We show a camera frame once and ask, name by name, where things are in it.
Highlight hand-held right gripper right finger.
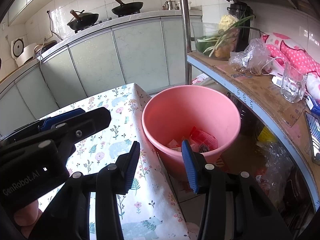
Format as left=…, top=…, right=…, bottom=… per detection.
left=181, top=140, right=293, bottom=240

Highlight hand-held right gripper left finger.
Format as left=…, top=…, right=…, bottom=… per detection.
left=29, top=141, right=141, bottom=240

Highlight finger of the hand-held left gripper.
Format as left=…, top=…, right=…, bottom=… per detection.
left=51, top=107, right=112, bottom=163
left=5, top=108, right=86, bottom=140

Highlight red plastic bag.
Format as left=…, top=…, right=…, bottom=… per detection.
left=189, top=127, right=218, bottom=152

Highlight pink plastic bucket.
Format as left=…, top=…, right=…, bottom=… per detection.
left=142, top=85, right=242, bottom=182

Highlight person's left hand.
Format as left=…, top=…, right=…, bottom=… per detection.
left=14, top=200, right=43, bottom=230

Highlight floral tablecloth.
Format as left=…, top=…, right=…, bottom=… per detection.
left=37, top=82, right=198, bottom=240

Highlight black induction cooker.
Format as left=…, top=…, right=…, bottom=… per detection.
left=34, top=40, right=58, bottom=55

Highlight white rice cooker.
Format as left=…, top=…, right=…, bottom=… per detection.
left=11, top=38, right=37, bottom=65

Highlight crumpled clear plastic bags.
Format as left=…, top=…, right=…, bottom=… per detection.
left=255, top=142, right=293, bottom=205

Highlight yellow packet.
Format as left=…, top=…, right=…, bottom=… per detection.
left=257, top=126, right=278, bottom=143

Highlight grey-green kitchen counter cabinet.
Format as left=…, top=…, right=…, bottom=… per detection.
left=0, top=9, right=203, bottom=135

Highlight black wok with lid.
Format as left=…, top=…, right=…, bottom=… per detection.
left=67, top=9, right=99, bottom=32

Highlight cardboard shelf liner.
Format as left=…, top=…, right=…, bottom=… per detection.
left=192, top=52, right=313, bottom=130

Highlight green pepper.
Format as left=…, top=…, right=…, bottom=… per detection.
left=195, top=41, right=215, bottom=54

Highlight clear plastic bag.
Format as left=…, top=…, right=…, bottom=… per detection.
left=229, top=38, right=272, bottom=77

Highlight clear glass cup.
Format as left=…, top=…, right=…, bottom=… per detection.
left=280, top=62, right=308, bottom=103

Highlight black smartphone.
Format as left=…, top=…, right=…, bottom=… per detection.
left=304, top=111, right=320, bottom=165

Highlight scallions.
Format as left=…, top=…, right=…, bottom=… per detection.
left=197, top=15, right=263, bottom=57

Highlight metal shelf rack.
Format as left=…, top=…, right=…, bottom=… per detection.
left=176, top=0, right=320, bottom=215

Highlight black blender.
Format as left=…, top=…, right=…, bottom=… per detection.
left=227, top=2, right=255, bottom=53

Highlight blue box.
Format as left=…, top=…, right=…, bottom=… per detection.
left=305, top=96, right=320, bottom=117

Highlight steel kettle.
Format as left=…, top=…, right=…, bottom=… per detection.
left=162, top=0, right=177, bottom=11

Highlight cauliflower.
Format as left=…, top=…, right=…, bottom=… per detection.
left=218, top=15, right=239, bottom=30

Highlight pink polka dot cloth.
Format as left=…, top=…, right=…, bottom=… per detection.
left=260, top=32, right=320, bottom=100

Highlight white power cable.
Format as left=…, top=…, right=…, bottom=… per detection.
left=37, top=41, right=47, bottom=64

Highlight black power cable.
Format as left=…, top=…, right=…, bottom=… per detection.
left=46, top=10, right=64, bottom=42

